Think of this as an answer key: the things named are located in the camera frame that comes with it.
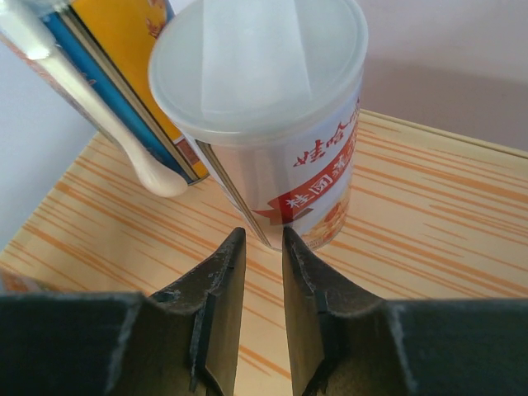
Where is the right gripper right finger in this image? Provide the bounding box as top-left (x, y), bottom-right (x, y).
top-left (282, 228), bottom-right (527, 395)

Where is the tall can with spoon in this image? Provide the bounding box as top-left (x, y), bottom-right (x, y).
top-left (1, 1), bottom-right (208, 197)

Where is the white lid can colourful label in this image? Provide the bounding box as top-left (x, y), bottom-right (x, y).
top-left (0, 269), bottom-right (63, 295)

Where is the wooden cube shelf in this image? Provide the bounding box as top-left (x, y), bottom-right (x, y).
top-left (0, 109), bottom-right (528, 396)

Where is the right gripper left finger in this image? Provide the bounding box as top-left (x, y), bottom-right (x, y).
top-left (1, 228), bottom-right (246, 395)

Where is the white lid can red label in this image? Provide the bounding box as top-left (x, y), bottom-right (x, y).
top-left (148, 1), bottom-right (368, 249)

